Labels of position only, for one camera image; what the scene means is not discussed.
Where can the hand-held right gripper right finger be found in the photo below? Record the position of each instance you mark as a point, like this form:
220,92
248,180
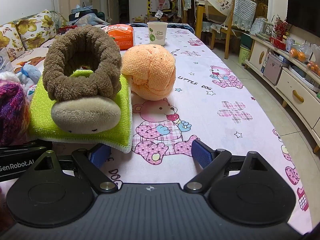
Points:
202,152

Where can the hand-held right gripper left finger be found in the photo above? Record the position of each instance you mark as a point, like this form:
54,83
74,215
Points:
100,155

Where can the green microfibre cloth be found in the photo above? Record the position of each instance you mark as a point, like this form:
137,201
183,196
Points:
123,120

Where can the beige round plush toy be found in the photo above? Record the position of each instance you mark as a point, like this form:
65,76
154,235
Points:
85,115

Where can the purple knitted hat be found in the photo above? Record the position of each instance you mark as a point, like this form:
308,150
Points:
11,112

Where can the light blue fluffy sock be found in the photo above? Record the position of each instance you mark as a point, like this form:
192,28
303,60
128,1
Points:
30,73

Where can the orange towel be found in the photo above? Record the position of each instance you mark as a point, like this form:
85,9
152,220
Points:
150,72

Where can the green waste bin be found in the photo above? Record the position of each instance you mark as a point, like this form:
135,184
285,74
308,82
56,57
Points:
244,53

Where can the pink case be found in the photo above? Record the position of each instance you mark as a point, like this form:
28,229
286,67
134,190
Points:
272,68

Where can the cream cabinet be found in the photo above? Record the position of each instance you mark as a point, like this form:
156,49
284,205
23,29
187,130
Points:
295,92

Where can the orange tissue pack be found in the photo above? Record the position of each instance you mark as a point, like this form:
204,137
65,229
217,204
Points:
123,38

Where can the floral sofa cushion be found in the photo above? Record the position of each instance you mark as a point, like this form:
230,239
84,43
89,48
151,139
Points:
10,40
35,27

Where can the white paper cup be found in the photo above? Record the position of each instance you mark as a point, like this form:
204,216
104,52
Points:
157,33

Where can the red box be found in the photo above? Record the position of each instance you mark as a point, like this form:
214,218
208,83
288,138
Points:
67,28

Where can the yellow wooden dining table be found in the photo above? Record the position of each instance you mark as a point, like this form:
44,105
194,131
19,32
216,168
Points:
200,15

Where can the bag of oranges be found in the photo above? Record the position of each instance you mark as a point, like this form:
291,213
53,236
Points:
300,52
314,67

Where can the pile of folded clothes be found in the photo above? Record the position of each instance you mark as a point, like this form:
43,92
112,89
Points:
85,15

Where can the red berry decoration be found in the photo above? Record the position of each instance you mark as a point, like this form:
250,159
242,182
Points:
280,26

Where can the chair with beige bib cover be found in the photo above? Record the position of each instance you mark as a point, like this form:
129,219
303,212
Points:
225,2

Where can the chair with teal lace cover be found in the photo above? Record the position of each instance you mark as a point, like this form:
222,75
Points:
187,1

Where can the white plastic bag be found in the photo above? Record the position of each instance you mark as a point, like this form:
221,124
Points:
163,4

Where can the black television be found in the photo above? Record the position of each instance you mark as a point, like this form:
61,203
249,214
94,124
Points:
305,5

